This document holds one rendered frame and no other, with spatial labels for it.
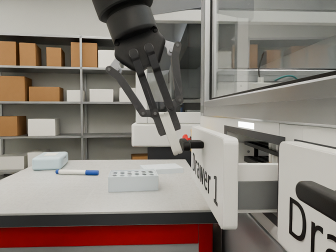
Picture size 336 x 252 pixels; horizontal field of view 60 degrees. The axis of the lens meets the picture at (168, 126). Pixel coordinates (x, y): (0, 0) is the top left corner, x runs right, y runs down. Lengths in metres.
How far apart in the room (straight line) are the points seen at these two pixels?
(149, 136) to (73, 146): 3.52
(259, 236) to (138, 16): 0.37
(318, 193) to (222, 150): 0.17
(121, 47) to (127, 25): 0.04
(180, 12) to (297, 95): 1.06
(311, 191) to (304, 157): 0.09
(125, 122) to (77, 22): 1.67
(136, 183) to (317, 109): 0.53
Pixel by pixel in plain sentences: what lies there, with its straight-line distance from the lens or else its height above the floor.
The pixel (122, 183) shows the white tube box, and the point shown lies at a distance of 0.74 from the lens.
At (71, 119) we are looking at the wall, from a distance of 4.72.
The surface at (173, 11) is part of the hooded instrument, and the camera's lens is 1.35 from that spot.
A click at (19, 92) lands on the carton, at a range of 4.44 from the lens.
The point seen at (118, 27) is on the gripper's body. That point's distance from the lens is 0.46.
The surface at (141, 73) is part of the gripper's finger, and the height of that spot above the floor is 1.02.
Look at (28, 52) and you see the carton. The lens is 4.41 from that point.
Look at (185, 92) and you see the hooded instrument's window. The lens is 1.31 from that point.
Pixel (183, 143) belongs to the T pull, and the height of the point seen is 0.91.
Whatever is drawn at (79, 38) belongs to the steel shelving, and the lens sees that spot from 4.29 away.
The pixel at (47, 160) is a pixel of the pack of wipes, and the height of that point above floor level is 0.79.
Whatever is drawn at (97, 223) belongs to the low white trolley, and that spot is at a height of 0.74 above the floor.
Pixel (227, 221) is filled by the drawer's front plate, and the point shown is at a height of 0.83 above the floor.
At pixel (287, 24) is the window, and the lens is 0.42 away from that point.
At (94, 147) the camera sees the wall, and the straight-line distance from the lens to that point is 4.71.
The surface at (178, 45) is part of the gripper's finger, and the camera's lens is 0.48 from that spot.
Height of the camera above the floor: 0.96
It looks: 3 degrees down
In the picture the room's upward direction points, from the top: straight up
